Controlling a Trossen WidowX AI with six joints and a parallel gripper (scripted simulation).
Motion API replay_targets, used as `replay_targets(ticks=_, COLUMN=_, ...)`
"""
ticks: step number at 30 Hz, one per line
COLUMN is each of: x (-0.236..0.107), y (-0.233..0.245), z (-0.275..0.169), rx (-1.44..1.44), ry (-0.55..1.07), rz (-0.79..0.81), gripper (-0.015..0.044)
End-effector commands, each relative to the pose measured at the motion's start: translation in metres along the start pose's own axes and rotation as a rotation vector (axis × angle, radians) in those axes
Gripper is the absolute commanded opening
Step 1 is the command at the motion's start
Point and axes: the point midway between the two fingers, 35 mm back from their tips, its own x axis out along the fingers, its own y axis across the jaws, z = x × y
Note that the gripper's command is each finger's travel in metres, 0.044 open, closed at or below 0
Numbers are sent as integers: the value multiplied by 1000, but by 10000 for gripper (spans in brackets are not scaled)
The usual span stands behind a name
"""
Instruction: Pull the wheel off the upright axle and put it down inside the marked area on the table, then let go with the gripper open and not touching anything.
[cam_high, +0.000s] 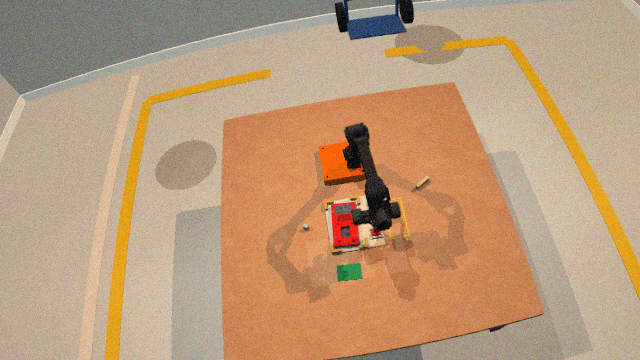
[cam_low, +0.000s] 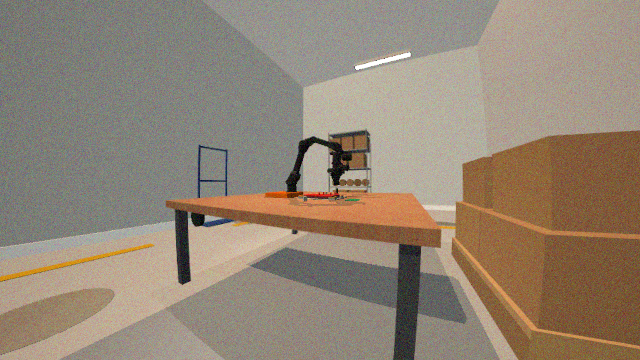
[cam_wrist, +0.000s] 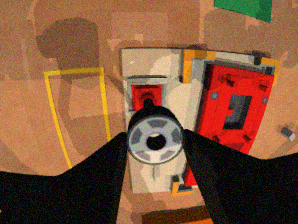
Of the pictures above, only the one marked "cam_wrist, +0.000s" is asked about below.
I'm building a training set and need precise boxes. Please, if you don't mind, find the black wheel with grey hub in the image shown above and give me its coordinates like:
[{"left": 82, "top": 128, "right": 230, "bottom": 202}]
[{"left": 126, "top": 105, "right": 186, "bottom": 165}]

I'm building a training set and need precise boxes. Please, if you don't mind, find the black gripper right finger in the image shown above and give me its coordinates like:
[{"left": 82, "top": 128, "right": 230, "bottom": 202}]
[{"left": 182, "top": 128, "right": 298, "bottom": 224}]

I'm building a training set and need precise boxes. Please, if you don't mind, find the yellow rectangular outline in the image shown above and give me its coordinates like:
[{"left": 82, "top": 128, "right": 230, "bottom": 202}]
[{"left": 44, "top": 67, "right": 110, "bottom": 168}]

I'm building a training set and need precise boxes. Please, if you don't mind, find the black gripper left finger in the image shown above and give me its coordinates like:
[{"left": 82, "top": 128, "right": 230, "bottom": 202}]
[{"left": 0, "top": 132, "right": 128, "bottom": 224}]

